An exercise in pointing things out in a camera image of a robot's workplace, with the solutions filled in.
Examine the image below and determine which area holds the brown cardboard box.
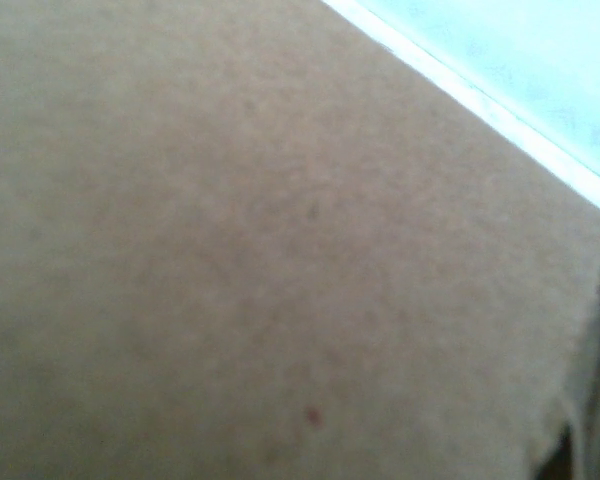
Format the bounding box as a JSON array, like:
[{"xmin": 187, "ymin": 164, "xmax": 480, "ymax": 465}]
[{"xmin": 0, "ymin": 0, "xmax": 600, "ymax": 480}]

